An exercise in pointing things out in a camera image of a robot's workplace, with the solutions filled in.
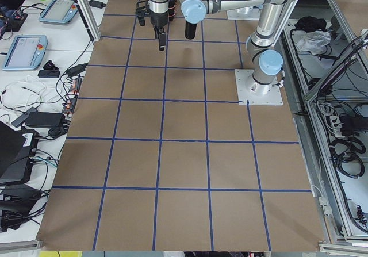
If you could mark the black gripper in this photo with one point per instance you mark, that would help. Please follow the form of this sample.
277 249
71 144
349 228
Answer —
158 22

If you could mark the black wine bottle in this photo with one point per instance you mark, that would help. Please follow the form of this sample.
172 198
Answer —
190 30
172 9

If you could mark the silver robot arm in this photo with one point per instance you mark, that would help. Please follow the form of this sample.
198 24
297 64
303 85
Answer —
271 15

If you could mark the black wine bottle in basket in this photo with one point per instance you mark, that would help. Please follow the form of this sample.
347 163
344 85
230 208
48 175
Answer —
172 9

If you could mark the blue teach pendant far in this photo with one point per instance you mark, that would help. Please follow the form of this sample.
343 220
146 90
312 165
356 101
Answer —
59 12

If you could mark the blue teach pendant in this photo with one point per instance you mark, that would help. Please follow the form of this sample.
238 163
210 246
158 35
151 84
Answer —
25 53
59 12

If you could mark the black foot pedal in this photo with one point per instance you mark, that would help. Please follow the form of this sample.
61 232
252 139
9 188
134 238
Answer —
46 74

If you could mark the orange lit power strip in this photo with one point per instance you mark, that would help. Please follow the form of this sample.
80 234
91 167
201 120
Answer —
72 96

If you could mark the blue teach pendant near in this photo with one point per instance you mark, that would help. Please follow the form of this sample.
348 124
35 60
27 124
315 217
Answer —
25 53

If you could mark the black cloth bundle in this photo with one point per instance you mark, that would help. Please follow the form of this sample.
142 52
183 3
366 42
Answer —
311 24

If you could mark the black power adapter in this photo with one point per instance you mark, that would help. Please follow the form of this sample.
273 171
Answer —
44 119

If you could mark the crumpled white cloth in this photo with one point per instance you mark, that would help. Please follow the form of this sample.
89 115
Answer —
314 42

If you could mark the black laptop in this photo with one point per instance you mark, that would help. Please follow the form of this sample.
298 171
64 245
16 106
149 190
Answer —
17 150

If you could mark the black electronics box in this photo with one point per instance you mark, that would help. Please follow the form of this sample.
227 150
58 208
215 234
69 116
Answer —
17 203

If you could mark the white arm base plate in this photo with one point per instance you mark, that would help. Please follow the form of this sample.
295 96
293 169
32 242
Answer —
245 14
249 92

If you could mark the aluminium frame post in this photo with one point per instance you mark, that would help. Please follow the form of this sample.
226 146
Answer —
88 19

